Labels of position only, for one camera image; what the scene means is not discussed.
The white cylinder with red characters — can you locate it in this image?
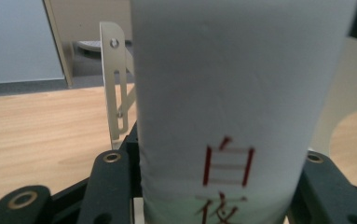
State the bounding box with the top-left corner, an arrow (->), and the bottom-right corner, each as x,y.
130,0 -> 357,224

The white panel with round cutout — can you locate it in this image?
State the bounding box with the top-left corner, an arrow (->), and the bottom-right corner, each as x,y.
308,36 -> 357,157

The grey round chair base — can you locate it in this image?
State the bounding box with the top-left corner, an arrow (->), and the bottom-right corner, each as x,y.
76,39 -> 103,53

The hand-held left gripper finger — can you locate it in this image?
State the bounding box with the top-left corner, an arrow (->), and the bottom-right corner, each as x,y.
120,120 -> 144,199

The beige door panel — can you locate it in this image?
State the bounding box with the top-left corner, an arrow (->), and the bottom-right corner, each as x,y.
43,0 -> 133,89

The silver metal bracket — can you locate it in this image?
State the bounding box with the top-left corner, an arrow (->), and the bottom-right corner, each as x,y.
99,21 -> 138,150

